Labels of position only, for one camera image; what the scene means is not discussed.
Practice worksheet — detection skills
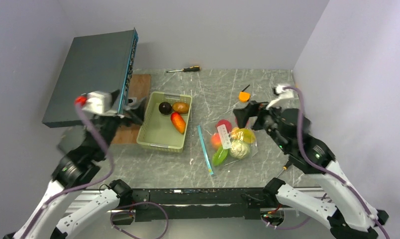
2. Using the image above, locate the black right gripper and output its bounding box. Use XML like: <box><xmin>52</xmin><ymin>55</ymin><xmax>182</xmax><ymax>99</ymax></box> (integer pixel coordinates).
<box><xmin>233</xmin><ymin>98</ymin><xmax>290</xmax><ymax>151</ymax></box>

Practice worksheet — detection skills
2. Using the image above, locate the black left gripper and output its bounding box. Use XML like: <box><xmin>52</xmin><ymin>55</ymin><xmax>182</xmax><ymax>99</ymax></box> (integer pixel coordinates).
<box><xmin>92</xmin><ymin>89</ymin><xmax>146</xmax><ymax>159</ymax></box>

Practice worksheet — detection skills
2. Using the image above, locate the red apple toy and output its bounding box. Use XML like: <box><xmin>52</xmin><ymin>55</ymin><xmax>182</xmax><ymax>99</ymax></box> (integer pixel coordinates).
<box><xmin>215</xmin><ymin>119</ymin><xmax>233</xmax><ymax>132</ymax></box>

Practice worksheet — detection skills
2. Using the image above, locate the yellow pepper slice toy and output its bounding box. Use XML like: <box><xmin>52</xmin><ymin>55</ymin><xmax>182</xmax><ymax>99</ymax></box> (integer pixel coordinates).
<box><xmin>230</xmin><ymin>127</ymin><xmax>256</xmax><ymax>144</ymax></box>

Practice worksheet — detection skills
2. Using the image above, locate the clear zip top bag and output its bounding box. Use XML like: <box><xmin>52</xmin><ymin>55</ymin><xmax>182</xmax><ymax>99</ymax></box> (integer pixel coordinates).
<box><xmin>197</xmin><ymin>121</ymin><xmax>258</xmax><ymax>176</ymax></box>

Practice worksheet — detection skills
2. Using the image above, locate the peach toy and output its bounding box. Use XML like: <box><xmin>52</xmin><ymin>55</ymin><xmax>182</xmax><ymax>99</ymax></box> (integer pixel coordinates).
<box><xmin>210</xmin><ymin>133</ymin><xmax>222</xmax><ymax>150</ymax></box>

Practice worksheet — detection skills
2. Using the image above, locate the green leaf toy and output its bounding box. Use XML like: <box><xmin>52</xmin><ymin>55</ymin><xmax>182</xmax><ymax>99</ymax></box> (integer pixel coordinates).
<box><xmin>212</xmin><ymin>146</ymin><xmax>228</xmax><ymax>166</ymax></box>

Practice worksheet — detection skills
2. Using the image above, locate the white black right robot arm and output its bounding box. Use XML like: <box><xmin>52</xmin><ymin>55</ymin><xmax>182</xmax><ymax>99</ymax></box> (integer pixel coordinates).
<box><xmin>233</xmin><ymin>101</ymin><xmax>389</xmax><ymax>239</ymax></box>

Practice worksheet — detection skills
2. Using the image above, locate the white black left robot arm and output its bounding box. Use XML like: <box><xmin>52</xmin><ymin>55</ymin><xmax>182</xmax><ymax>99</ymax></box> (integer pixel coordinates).
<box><xmin>5</xmin><ymin>93</ymin><xmax>146</xmax><ymax>239</ymax></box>

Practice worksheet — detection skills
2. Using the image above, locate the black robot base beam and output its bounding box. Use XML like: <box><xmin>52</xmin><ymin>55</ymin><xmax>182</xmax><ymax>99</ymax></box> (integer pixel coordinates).
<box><xmin>113</xmin><ymin>187</ymin><xmax>285</xmax><ymax>225</ymax></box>

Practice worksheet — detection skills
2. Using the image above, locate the green plastic food bin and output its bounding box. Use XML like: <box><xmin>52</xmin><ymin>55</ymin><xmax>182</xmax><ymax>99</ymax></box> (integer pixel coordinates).
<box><xmin>136</xmin><ymin>91</ymin><xmax>192</xmax><ymax>153</ymax></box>

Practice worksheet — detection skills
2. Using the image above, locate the brown wooden board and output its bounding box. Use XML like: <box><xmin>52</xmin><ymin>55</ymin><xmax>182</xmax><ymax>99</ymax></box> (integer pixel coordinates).
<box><xmin>112</xmin><ymin>74</ymin><xmax>151</xmax><ymax>144</ymax></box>

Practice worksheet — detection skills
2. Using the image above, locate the dark purple fruit toy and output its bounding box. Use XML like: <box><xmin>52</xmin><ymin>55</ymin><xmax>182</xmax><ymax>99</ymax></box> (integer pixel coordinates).
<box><xmin>158</xmin><ymin>102</ymin><xmax>173</xmax><ymax>115</ymax></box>

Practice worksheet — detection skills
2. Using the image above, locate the red orange mango toy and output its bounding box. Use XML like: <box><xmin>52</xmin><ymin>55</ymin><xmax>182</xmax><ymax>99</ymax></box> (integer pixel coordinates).
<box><xmin>170</xmin><ymin>112</ymin><xmax>187</xmax><ymax>134</ymax></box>

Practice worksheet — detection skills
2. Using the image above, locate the dark grey flat panel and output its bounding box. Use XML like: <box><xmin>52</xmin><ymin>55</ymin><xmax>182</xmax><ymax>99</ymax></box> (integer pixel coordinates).
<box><xmin>42</xmin><ymin>29</ymin><xmax>139</xmax><ymax>128</ymax></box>

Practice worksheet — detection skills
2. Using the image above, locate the yellow black screwdriver near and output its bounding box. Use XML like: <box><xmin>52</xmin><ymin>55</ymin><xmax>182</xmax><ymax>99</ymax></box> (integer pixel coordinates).
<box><xmin>276</xmin><ymin>161</ymin><xmax>292</xmax><ymax>178</ymax></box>

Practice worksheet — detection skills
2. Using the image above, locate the yellow black screwdriver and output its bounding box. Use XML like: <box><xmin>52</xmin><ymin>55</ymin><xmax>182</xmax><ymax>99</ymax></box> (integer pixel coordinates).
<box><xmin>166</xmin><ymin>66</ymin><xmax>201</xmax><ymax>73</ymax></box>
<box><xmin>276</xmin><ymin>161</ymin><xmax>292</xmax><ymax>178</ymax></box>

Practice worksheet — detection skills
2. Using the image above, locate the yellow black screwdriver far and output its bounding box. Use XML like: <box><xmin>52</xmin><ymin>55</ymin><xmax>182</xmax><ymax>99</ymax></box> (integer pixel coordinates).
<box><xmin>166</xmin><ymin>66</ymin><xmax>201</xmax><ymax>73</ymax></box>

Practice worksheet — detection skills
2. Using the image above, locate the small metal bracket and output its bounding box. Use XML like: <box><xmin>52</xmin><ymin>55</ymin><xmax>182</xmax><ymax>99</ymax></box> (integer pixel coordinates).
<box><xmin>127</xmin><ymin>97</ymin><xmax>138</xmax><ymax>110</ymax></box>

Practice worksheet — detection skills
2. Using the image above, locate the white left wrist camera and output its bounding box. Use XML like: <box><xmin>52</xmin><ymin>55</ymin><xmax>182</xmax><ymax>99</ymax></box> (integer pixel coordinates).
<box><xmin>74</xmin><ymin>90</ymin><xmax>119</xmax><ymax>116</ymax></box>

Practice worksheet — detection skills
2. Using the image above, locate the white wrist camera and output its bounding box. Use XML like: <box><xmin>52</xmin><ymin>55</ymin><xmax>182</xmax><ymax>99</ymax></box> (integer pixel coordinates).
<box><xmin>74</xmin><ymin>90</ymin><xmax>119</xmax><ymax>116</ymax></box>
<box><xmin>265</xmin><ymin>84</ymin><xmax>297</xmax><ymax>110</ymax></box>

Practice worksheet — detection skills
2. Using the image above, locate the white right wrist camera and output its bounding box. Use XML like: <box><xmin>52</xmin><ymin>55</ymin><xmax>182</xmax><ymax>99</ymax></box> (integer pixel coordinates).
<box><xmin>265</xmin><ymin>84</ymin><xmax>297</xmax><ymax>110</ymax></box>

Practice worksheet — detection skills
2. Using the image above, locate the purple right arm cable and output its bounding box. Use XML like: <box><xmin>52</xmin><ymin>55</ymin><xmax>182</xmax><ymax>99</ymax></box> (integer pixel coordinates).
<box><xmin>261</xmin><ymin>86</ymin><xmax>390</xmax><ymax>239</ymax></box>

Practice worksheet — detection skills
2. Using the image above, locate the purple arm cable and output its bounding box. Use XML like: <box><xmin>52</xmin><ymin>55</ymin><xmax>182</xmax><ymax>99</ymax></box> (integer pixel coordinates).
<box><xmin>20</xmin><ymin>97</ymin><xmax>169</xmax><ymax>239</ymax></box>
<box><xmin>261</xmin><ymin>86</ymin><xmax>390</xmax><ymax>239</ymax></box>

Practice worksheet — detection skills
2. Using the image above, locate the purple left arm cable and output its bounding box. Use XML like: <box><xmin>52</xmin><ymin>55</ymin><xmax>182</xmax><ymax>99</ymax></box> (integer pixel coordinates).
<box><xmin>20</xmin><ymin>97</ymin><xmax>169</xmax><ymax>239</ymax></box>

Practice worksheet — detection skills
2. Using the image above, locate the aluminium frame rail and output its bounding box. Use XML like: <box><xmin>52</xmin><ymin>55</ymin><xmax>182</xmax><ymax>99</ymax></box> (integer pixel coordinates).
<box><xmin>41</xmin><ymin>188</ymin><xmax>351</xmax><ymax>239</ymax></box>

